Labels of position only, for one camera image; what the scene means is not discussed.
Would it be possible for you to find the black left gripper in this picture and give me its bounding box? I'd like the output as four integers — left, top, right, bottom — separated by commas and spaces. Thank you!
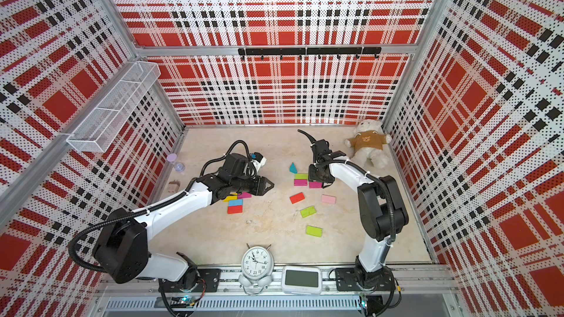
231, 172, 275, 197

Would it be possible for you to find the magenta rectangular block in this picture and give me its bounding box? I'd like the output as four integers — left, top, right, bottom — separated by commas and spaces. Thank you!
237, 192, 252, 199

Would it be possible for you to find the light green block top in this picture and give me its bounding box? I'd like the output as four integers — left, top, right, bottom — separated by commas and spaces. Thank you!
295, 173, 308, 180

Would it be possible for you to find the light green block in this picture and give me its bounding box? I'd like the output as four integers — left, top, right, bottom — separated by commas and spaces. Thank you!
295, 173, 308, 180
305, 225, 323, 238
300, 206, 317, 218

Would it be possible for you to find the teal triangle block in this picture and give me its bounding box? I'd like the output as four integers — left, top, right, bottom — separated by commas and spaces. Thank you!
289, 163, 298, 174

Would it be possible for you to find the yellow rectangular block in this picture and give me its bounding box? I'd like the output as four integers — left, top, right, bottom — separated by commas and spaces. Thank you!
223, 195, 239, 202

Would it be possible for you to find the blue rectangular block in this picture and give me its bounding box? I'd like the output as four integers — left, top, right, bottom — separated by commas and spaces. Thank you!
229, 199, 243, 207

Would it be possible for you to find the red block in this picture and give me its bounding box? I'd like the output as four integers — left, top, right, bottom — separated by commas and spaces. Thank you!
289, 192, 305, 204
227, 205, 243, 214

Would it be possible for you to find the red block front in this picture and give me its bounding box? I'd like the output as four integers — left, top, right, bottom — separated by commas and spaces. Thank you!
227, 205, 243, 214

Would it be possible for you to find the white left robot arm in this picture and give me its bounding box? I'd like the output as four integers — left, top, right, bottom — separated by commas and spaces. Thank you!
68, 140, 274, 284

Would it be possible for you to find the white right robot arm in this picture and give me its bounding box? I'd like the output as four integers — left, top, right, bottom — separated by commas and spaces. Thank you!
298, 130, 409, 290

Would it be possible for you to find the pink block right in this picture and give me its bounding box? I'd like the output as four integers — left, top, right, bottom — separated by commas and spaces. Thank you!
321, 195, 336, 205

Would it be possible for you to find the white teddy bear brown shirt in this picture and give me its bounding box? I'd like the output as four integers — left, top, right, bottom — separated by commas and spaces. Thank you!
344, 119, 392, 170

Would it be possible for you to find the light green block front right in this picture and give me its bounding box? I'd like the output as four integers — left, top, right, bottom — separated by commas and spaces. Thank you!
305, 225, 323, 238

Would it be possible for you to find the white twin-bell alarm clock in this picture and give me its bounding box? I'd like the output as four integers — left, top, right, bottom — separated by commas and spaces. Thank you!
238, 246, 275, 296

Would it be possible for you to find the purple sand hourglass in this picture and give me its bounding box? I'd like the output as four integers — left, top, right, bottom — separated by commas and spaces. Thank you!
167, 154, 185, 173

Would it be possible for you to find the white digital clock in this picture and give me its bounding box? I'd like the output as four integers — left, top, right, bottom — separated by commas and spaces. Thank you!
281, 266, 323, 295

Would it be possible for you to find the black wall hook rail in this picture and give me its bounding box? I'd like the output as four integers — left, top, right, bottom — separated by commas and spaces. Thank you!
238, 46, 383, 58

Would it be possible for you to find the white wire mesh basket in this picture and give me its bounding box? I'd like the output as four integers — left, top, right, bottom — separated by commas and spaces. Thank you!
67, 61, 160, 154

